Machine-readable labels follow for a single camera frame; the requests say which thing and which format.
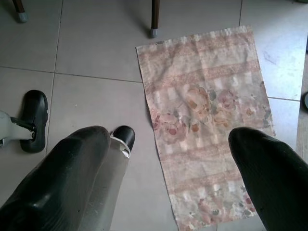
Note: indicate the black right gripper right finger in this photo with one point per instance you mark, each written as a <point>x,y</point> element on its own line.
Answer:
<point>276,187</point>

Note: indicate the grey flip-flop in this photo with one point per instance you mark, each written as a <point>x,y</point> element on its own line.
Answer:
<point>306,99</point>

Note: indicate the floral beige floor mat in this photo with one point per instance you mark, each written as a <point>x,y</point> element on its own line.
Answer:
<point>204,84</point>

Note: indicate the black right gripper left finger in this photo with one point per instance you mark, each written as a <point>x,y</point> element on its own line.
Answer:
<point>48,192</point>

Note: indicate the wooden table leg grey cap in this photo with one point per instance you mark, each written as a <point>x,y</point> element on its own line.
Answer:
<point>20,9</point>
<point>154,16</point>

